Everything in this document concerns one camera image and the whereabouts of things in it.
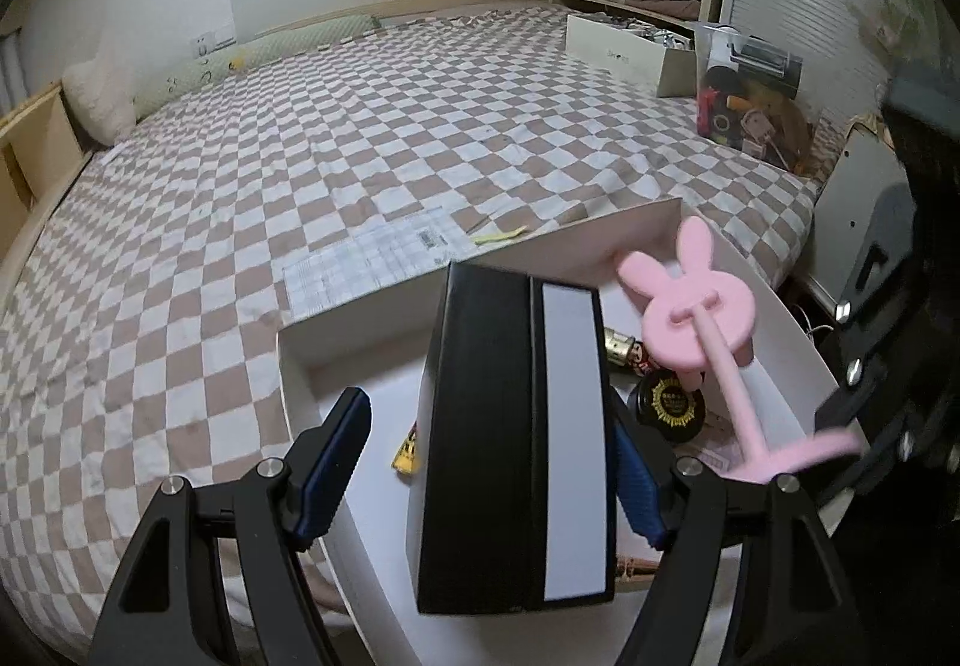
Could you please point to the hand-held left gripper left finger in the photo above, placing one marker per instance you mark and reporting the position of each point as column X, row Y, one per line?
column 334, row 463

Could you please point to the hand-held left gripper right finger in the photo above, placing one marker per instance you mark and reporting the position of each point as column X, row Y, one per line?
column 637, row 486

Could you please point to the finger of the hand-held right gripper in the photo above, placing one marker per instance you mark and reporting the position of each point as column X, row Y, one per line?
column 885, row 471
column 881, row 306

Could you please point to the white cardboard tray box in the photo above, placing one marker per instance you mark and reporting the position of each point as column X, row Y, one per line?
column 375, row 411

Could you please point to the yellow orange lighter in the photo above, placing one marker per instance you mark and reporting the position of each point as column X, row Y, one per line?
column 406, row 450

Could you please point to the black round jar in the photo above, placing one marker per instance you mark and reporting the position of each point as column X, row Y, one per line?
column 669, row 407

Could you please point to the red tube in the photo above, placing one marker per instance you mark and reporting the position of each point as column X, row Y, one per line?
column 643, row 358

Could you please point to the gold tube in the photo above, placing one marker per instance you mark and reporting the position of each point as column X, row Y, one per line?
column 619, row 347

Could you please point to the black box with white side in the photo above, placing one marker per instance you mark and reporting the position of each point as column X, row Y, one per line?
column 487, row 448

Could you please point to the pink bunny stand mirror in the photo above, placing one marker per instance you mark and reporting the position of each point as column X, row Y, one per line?
column 690, row 306

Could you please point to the clear plastic bag with items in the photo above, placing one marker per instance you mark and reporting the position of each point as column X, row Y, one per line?
column 750, row 103

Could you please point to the grey metal panel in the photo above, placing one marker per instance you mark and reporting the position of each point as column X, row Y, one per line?
column 855, row 186

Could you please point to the yellow paper strip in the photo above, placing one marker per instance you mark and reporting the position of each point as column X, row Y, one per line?
column 499, row 235

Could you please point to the brown white checkered blanket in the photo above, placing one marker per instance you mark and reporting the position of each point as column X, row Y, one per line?
column 375, row 133

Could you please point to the white open cardboard box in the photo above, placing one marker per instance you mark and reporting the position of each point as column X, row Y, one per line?
column 615, row 51

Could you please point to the small white card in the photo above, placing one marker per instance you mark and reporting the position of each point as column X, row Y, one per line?
column 114, row 152

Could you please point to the pale green bolster pillow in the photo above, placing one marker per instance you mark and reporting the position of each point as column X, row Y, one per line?
column 262, row 55

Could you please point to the long wooden bedside shelf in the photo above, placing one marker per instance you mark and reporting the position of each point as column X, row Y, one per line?
column 37, row 163

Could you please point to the white fluffy pillow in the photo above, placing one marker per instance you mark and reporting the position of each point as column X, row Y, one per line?
column 97, row 100

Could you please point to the pale blue curtain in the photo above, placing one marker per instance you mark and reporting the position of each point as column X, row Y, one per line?
column 11, row 70

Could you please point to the white wall socket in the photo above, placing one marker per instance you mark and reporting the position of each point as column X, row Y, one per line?
column 212, row 43

